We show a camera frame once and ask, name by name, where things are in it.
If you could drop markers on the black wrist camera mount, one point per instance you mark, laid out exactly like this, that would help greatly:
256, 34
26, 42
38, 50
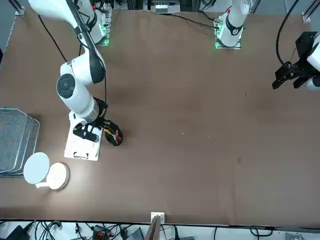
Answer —
87, 133

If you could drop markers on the grey power strip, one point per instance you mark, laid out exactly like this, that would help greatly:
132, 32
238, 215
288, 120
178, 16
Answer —
160, 8

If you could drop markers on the black mesh pen holder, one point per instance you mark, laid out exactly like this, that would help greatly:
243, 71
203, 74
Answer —
117, 142

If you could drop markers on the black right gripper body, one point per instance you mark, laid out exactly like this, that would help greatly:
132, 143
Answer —
102, 110

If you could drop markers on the yellow pen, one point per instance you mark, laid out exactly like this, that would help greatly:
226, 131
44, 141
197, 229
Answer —
107, 129

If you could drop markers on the silver mesh letter tray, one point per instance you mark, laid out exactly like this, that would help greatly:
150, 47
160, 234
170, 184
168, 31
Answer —
15, 140

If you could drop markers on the orange black electronic device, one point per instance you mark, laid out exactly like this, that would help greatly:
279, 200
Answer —
101, 233

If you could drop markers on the aluminium profile post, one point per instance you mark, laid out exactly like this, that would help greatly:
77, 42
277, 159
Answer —
20, 7
307, 13
157, 225

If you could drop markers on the red capped marker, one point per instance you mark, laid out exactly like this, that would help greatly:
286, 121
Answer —
116, 137

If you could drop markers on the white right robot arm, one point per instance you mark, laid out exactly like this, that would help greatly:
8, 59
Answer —
80, 100

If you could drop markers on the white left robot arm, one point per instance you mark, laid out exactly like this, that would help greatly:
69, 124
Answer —
235, 15

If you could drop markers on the white round desk lamp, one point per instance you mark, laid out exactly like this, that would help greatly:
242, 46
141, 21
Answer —
37, 167

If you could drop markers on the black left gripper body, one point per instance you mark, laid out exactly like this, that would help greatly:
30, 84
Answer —
306, 47

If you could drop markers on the white clipboard with metal clip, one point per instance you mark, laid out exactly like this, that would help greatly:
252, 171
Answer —
80, 155

